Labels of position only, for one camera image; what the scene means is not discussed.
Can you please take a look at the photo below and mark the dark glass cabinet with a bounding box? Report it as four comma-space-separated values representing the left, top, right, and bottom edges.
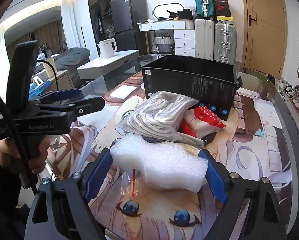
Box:
86, 0, 115, 50

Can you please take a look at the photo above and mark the teal suitcase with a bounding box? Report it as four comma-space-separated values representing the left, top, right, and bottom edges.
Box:
194, 0, 214, 19

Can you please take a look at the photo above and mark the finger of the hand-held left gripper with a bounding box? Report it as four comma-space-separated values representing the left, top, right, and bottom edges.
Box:
29, 88, 84, 103
27, 96, 106, 120

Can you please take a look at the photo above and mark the black bag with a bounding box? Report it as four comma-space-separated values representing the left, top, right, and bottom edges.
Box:
177, 9, 194, 20

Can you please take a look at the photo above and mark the black cardboard box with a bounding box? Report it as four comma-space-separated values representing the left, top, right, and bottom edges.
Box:
141, 54, 243, 122

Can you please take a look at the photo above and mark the oval mirror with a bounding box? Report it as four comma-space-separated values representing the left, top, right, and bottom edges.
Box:
153, 3, 187, 19

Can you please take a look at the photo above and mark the thin black cable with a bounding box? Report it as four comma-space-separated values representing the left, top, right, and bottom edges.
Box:
38, 59, 58, 92

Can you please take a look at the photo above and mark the thick black cable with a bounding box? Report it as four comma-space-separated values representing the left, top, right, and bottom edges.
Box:
0, 89, 38, 195

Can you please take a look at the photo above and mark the white suitcase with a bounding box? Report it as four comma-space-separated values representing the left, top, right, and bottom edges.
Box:
195, 19, 215, 58

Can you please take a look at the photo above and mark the striped basket bag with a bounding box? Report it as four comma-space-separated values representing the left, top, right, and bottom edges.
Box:
155, 33, 175, 54

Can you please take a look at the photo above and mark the black shoe box red logo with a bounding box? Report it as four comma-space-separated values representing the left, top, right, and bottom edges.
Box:
214, 0, 230, 11

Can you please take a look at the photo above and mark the pile of shoes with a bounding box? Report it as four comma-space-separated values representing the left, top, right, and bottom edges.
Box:
277, 78, 299, 111

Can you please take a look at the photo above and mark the white foam block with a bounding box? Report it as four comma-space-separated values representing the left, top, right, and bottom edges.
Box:
110, 134, 209, 193

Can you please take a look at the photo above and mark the red and white packet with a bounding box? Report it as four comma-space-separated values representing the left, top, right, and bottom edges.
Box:
181, 106, 227, 139

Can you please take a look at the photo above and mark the clear plastic bag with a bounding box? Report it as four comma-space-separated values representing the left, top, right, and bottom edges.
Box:
119, 169, 155, 200

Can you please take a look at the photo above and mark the white vanity desk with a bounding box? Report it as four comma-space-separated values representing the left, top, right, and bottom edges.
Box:
137, 20, 196, 33

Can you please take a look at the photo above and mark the wooden door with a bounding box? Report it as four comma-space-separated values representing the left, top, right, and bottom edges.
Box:
240, 0, 288, 79

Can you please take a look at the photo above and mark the silver suitcase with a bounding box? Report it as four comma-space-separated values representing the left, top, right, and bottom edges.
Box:
214, 22, 237, 64

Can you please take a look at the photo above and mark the white curtain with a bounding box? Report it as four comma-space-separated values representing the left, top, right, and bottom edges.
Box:
61, 0, 87, 50

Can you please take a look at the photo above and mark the person's left hand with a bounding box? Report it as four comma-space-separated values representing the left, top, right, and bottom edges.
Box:
0, 136, 51, 178

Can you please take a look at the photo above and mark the white electric kettle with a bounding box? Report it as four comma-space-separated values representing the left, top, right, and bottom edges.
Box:
97, 38, 118, 59

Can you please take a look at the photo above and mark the printed desk mat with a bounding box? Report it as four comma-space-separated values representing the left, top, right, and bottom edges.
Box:
46, 71, 292, 240

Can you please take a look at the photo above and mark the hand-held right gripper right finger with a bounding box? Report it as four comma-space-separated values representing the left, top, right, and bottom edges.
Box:
198, 149, 287, 240

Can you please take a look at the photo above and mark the bag of white cables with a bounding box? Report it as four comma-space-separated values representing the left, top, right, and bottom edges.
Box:
116, 91, 205, 148

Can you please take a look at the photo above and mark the black refrigerator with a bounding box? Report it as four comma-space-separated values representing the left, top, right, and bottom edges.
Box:
110, 0, 148, 55

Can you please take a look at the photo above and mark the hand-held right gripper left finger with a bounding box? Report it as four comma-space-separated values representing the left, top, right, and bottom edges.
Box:
24, 149, 115, 240

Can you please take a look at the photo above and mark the white side table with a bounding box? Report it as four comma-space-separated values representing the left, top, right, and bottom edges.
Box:
77, 49, 140, 80

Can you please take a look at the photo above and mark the grey beanbag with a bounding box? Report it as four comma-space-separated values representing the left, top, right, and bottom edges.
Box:
56, 47, 91, 72

